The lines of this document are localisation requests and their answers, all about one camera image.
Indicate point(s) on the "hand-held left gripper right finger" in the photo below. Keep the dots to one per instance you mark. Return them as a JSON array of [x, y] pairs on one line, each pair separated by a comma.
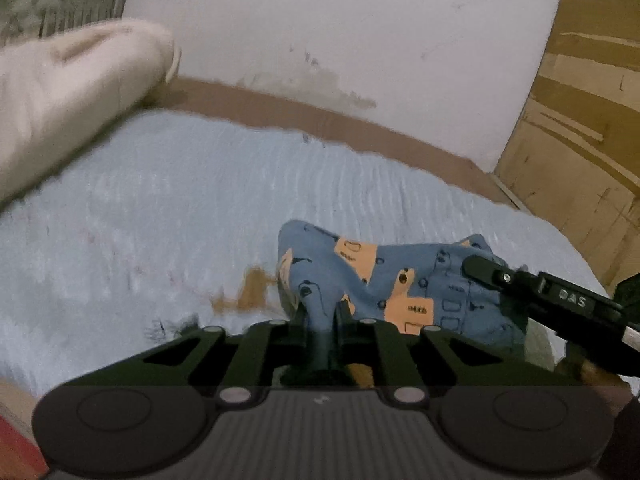
[[344, 319]]

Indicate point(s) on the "cream pillow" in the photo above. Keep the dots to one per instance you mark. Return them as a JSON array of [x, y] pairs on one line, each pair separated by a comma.
[[65, 90]]

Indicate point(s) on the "metal bed headboard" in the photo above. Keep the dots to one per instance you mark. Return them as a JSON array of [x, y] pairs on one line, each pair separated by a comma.
[[65, 0]]

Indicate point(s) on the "grey-green cloth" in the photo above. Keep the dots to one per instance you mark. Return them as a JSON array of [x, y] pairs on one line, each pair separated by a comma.
[[539, 347]]

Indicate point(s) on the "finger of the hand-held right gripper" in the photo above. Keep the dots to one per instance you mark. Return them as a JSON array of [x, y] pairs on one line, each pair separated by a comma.
[[492, 272]]

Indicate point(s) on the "light blue ribbed bedspread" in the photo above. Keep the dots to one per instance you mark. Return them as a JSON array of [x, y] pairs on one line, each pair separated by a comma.
[[150, 210]]

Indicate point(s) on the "brown wooden bed frame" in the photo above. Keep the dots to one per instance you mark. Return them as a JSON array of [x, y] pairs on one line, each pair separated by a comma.
[[300, 115]]

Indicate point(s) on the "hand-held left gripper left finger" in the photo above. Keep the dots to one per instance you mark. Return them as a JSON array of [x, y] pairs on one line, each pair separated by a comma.
[[301, 321]]

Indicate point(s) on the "blue pants with orange print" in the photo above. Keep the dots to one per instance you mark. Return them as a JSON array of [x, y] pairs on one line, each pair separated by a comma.
[[400, 280]]

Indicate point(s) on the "wooden wardrobe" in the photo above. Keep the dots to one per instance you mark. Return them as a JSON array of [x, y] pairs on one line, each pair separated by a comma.
[[585, 135]]

